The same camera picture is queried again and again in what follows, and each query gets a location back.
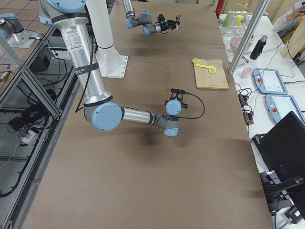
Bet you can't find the upper teach pendant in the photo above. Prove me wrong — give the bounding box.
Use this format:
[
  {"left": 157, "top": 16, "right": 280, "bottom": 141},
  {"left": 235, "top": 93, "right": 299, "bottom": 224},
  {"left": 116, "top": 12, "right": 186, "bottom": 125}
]
[{"left": 253, "top": 68, "right": 288, "bottom": 95}]

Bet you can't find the black thermos bottle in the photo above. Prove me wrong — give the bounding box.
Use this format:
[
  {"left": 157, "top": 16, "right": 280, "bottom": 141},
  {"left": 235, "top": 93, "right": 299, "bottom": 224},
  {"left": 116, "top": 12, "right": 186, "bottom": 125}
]
[{"left": 250, "top": 35, "right": 268, "bottom": 60}]

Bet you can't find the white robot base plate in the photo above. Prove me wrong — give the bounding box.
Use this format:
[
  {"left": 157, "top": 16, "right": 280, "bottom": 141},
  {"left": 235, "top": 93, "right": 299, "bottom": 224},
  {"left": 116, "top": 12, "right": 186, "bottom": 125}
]
[{"left": 96, "top": 46, "right": 128, "bottom": 79}]

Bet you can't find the wooden cutting board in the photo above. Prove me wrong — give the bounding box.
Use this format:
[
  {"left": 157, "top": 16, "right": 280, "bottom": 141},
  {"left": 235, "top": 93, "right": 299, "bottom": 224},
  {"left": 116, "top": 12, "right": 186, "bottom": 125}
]
[{"left": 193, "top": 59, "right": 229, "bottom": 90}]

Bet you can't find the wooden cup rack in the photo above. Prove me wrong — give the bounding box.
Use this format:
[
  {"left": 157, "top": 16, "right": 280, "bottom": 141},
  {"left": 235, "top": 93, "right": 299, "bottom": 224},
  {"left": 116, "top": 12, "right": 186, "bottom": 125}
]
[{"left": 236, "top": 0, "right": 252, "bottom": 15}]

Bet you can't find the pink cup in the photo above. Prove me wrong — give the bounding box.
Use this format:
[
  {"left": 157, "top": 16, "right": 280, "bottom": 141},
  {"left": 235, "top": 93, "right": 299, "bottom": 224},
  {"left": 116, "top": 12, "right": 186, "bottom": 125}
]
[{"left": 241, "top": 67, "right": 253, "bottom": 79}]

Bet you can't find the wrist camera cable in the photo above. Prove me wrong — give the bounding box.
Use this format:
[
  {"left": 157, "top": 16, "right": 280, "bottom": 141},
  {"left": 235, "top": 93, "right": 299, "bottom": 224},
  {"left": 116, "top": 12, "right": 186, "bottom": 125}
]
[{"left": 166, "top": 92, "right": 205, "bottom": 120}]

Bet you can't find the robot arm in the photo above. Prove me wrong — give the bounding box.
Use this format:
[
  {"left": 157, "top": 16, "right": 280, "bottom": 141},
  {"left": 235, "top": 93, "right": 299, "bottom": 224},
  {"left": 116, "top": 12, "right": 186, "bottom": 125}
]
[
  {"left": 122, "top": 0, "right": 181, "bottom": 35},
  {"left": 40, "top": 0, "right": 184, "bottom": 137}
]

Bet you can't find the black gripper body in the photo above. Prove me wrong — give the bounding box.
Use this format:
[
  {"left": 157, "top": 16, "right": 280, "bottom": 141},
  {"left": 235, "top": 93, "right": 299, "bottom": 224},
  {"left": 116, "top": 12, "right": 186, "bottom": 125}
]
[
  {"left": 165, "top": 88, "right": 188, "bottom": 109},
  {"left": 156, "top": 14, "right": 178, "bottom": 32}
]

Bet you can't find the black monitor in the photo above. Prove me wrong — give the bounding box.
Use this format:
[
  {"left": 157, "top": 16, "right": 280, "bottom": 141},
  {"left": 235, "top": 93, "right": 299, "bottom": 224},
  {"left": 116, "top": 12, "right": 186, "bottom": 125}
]
[{"left": 252, "top": 111, "right": 305, "bottom": 218}]

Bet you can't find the steel measuring jigger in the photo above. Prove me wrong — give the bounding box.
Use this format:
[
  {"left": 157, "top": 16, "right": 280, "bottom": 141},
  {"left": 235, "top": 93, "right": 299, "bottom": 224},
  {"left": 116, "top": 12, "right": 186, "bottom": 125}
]
[{"left": 176, "top": 14, "right": 181, "bottom": 30}]

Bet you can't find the teach pendant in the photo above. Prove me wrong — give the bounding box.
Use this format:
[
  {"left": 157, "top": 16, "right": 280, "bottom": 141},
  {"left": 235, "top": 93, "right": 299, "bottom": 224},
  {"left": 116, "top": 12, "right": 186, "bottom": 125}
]
[
  {"left": 253, "top": 68, "right": 288, "bottom": 95},
  {"left": 265, "top": 94, "right": 305, "bottom": 124}
]

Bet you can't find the aluminium frame post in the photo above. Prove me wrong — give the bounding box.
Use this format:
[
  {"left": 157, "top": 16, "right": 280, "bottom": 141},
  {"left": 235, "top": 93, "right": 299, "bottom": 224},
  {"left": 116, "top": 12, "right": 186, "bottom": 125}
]
[{"left": 228, "top": 0, "right": 270, "bottom": 75}]

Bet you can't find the yellow plastic spoon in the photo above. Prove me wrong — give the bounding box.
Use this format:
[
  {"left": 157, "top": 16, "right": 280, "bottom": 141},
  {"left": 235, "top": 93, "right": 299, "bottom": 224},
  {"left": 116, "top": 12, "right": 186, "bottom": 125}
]
[{"left": 195, "top": 63, "right": 215, "bottom": 70}]

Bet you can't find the lower teach pendant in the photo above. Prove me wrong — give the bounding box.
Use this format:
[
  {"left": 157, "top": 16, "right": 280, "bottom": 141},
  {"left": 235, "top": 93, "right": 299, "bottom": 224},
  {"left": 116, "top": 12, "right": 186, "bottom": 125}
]
[{"left": 265, "top": 94, "right": 305, "bottom": 124}]

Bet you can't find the pink bowl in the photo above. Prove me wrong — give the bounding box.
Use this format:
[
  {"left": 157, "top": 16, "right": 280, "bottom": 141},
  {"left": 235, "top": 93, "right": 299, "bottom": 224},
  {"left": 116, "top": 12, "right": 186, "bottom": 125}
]
[{"left": 230, "top": 36, "right": 252, "bottom": 54}]

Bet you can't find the green tumbler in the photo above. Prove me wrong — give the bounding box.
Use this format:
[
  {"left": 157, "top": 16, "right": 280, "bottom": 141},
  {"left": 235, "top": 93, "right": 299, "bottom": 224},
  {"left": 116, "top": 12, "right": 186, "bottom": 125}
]
[{"left": 223, "top": 10, "right": 234, "bottom": 27}]

